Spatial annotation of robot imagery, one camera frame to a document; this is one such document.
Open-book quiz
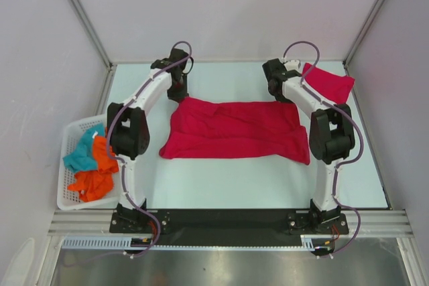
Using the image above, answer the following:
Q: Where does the white plastic laundry basket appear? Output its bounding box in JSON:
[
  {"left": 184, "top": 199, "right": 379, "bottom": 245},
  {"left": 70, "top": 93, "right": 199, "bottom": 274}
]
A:
[{"left": 57, "top": 115, "right": 120, "bottom": 211}]

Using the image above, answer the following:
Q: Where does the magenta t shirt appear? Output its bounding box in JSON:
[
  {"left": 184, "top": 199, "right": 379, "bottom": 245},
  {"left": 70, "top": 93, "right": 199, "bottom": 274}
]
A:
[
  {"left": 305, "top": 67, "right": 355, "bottom": 104},
  {"left": 159, "top": 97, "right": 310, "bottom": 165}
]

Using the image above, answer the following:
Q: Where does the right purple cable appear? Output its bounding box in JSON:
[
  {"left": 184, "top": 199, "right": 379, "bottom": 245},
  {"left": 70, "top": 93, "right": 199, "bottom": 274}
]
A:
[{"left": 283, "top": 42, "right": 365, "bottom": 259}]

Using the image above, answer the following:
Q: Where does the orange t shirt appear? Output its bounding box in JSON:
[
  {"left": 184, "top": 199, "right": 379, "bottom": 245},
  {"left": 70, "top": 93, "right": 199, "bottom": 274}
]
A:
[{"left": 68, "top": 134, "right": 119, "bottom": 202}]

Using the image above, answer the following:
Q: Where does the grey slotted cable duct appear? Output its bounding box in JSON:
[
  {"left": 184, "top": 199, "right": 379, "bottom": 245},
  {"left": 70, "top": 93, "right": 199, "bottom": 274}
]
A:
[{"left": 62, "top": 234, "right": 336, "bottom": 251}]

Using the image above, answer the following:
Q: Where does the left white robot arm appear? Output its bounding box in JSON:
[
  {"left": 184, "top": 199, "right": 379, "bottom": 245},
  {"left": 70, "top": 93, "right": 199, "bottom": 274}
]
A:
[{"left": 107, "top": 42, "right": 194, "bottom": 232}]

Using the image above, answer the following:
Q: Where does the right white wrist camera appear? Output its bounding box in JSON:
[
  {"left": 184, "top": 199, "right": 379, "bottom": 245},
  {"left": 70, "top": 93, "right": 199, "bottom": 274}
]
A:
[{"left": 284, "top": 60, "right": 301, "bottom": 71}]

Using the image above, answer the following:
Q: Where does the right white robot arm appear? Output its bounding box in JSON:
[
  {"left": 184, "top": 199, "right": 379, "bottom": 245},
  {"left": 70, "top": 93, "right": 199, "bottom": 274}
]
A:
[{"left": 262, "top": 58, "right": 355, "bottom": 233}]

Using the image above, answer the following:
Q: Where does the folded magenta t shirt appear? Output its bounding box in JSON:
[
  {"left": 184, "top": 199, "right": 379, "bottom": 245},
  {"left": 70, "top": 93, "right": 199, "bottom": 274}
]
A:
[{"left": 305, "top": 67, "right": 355, "bottom": 104}]

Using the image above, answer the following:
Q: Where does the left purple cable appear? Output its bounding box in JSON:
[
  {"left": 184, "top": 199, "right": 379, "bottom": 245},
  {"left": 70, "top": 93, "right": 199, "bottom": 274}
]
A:
[{"left": 105, "top": 40, "right": 195, "bottom": 260}]

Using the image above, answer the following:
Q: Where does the teal t shirt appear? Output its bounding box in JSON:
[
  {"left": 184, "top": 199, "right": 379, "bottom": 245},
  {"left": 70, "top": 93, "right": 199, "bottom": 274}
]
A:
[{"left": 63, "top": 123, "right": 105, "bottom": 173}]

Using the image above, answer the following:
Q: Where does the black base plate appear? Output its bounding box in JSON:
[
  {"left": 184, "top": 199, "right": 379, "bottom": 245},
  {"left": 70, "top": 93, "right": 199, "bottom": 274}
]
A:
[{"left": 109, "top": 209, "right": 349, "bottom": 248}]

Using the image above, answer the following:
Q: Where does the purple cable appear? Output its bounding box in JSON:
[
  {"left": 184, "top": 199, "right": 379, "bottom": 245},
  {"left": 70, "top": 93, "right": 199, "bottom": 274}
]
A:
[
  {"left": 283, "top": 42, "right": 365, "bottom": 259},
  {"left": 105, "top": 40, "right": 195, "bottom": 260}
]

